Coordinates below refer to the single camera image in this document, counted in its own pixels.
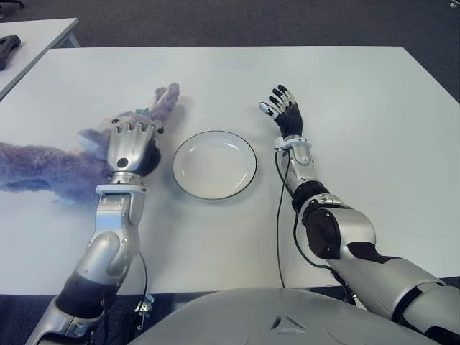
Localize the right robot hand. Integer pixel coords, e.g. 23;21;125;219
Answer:
257;84;303;139

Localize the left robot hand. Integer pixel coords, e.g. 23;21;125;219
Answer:
106;120;165;178

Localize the purple plush bunny doll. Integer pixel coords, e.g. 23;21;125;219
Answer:
0;82;181;208

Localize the white plate black rim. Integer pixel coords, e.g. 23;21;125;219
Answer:
172;130;258;201

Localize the white side table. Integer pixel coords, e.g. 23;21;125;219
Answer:
0;17;81;101

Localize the black remote controller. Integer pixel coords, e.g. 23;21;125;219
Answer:
0;34;22;71

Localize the metal table clamp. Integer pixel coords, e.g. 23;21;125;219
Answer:
134;293;155;321

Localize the grey robot torso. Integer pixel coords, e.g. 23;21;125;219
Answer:
127;286;432;345

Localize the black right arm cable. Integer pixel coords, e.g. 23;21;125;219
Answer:
275;150;337;288

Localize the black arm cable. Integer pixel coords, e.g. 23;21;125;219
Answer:
103;251;150;335
275;150;337;288

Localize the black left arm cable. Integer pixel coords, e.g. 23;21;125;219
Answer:
103;251;150;335

